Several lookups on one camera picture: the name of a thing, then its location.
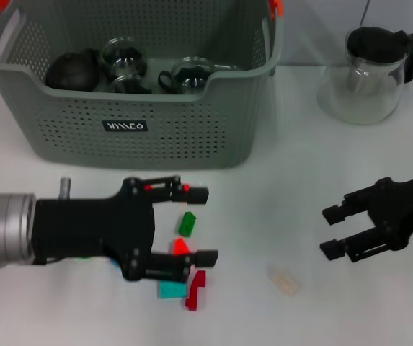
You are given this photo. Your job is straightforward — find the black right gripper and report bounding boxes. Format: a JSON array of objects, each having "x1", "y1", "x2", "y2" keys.
[{"x1": 319, "y1": 169, "x2": 413, "y2": 263}]

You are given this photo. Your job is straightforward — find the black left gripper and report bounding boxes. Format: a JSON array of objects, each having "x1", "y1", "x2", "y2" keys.
[{"x1": 32, "y1": 175, "x2": 218, "y2": 284}]

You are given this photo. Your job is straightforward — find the translucent white toy brick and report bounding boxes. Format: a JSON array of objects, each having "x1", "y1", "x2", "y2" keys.
[{"x1": 269, "y1": 265, "x2": 301, "y2": 297}]

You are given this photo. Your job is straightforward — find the glass teacup with black base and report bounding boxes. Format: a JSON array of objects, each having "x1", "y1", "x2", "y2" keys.
[
  {"x1": 158, "y1": 56, "x2": 216, "y2": 95},
  {"x1": 99, "y1": 37, "x2": 148, "y2": 82},
  {"x1": 107, "y1": 74, "x2": 153, "y2": 95}
]

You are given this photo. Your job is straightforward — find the grey-green perforated storage bin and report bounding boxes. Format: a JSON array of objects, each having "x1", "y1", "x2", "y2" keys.
[{"x1": 0, "y1": 0, "x2": 286, "y2": 170}]

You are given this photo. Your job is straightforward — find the red sloped toy brick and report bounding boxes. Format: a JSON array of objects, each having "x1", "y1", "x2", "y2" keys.
[{"x1": 173, "y1": 237, "x2": 191, "y2": 256}]

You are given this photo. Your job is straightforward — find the dark red arch brick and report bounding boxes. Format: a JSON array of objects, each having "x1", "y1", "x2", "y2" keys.
[{"x1": 185, "y1": 269, "x2": 207, "y2": 311}]

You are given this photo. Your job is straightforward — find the teal flat toy plate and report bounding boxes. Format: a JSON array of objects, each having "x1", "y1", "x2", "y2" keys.
[{"x1": 157, "y1": 280, "x2": 188, "y2": 300}]

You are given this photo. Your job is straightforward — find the glass pitcher with black lid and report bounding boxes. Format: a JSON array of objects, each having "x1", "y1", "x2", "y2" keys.
[{"x1": 316, "y1": 25, "x2": 413, "y2": 125}]

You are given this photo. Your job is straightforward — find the dark clay teapot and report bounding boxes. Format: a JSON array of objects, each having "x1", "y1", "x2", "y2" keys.
[{"x1": 45, "y1": 48, "x2": 101, "y2": 92}]

